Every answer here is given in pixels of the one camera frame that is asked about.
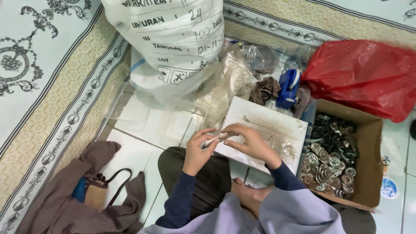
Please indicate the white printed woven sack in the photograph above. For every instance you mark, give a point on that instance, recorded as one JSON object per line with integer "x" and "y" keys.
{"x": 169, "y": 45}

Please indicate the patterned cream floor mat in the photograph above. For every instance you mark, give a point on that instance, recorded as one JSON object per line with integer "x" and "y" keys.
{"x": 48, "y": 97}

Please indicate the person's left fingers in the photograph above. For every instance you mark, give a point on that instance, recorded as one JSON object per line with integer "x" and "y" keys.
{"x": 208, "y": 139}

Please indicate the lavender garment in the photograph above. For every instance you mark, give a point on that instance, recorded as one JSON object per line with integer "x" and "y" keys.
{"x": 282, "y": 214}

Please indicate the clear plastic container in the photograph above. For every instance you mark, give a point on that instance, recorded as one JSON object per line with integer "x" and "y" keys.
{"x": 152, "y": 117}

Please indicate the heap of clear plastic bags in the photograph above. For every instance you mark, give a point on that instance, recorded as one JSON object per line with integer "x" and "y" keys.
{"x": 227, "y": 78}

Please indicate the brown cardboard box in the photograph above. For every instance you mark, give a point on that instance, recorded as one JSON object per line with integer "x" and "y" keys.
{"x": 369, "y": 152}

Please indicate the pile of silver metal discs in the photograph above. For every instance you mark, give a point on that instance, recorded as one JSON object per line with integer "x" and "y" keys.
{"x": 325, "y": 172}

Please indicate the brown cloth garment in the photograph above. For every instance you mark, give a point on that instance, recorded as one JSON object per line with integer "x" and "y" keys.
{"x": 48, "y": 211}

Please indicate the brown patterned cloth piece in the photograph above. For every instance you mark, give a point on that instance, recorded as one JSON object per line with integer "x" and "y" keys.
{"x": 265, "y": 90}

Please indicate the pile of small metal bits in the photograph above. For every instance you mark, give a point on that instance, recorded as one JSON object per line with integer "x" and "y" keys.
{"x": 288, "y": 151}

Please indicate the person's right hand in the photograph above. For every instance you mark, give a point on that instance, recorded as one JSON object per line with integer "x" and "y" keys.
{"x": 255, "y": 144}

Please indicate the person's left hand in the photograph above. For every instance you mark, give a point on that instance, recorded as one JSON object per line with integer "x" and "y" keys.
{"x": 196, "y": 154}

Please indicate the small clear plastic packet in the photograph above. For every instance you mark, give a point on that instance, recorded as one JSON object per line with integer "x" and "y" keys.
{"x": 217, "y": 139}

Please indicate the blue flat item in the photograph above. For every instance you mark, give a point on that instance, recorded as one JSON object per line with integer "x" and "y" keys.
{"x": 79, "y": 191}

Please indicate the person's foot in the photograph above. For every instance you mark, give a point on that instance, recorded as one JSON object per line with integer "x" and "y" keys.
{"x": 250, "y": 195}

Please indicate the grey cloth piece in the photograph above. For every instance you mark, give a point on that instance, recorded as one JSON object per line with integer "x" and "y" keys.
{"x": 302, "y": 100}

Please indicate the person's right fingers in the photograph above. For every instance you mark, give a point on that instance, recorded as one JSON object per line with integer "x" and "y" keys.
{"x": 237, "y": 130}

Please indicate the white work board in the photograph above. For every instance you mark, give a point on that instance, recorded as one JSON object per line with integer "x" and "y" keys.
{"x": 276, "y": 123}

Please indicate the round blue sticker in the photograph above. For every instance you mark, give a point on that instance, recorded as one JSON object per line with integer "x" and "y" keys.
{"x": 389, "y": 188}

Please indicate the red plastic bag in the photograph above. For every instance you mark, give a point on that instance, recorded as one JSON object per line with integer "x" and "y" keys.
{"x": 360, "y": 74}

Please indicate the blue tape dispenser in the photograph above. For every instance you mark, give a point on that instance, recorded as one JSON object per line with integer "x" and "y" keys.
{"x": 287, "y": 89}

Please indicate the pile of black metal parts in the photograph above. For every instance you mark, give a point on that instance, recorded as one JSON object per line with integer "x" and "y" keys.
{"x": 338, "y": 136}

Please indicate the black object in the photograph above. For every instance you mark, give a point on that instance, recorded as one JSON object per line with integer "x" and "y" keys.
{"x": 413, "y": 129}

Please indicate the olive green trousers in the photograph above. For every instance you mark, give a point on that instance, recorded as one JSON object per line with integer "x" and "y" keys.
{"x": 204, "y": 175}

